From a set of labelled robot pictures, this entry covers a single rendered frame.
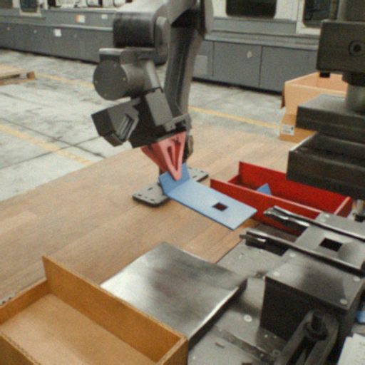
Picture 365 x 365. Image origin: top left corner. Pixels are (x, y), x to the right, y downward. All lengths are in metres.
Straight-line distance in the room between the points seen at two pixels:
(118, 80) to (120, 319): 0.32
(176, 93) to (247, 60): 5.02
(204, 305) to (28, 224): 0.40
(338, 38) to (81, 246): 0.51
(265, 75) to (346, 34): 5.28
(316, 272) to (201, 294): 0.16
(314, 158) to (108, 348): 0.33
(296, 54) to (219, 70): 1.21
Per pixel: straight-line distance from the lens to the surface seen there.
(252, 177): 0.90
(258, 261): 0.69
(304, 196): 0.86
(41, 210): 0.86
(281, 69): 5.60
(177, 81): 0.84
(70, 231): 0.78
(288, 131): 3.02
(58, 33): 9.01
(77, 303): 0.59
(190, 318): 0.55
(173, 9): 0.77
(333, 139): 0.47
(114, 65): 0.59
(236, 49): 5.93
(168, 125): 0.63
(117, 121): 0.61
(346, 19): 0.47
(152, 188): 0.89
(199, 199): 0.66
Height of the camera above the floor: 1.30
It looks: 25 degrees down
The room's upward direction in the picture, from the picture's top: straight up
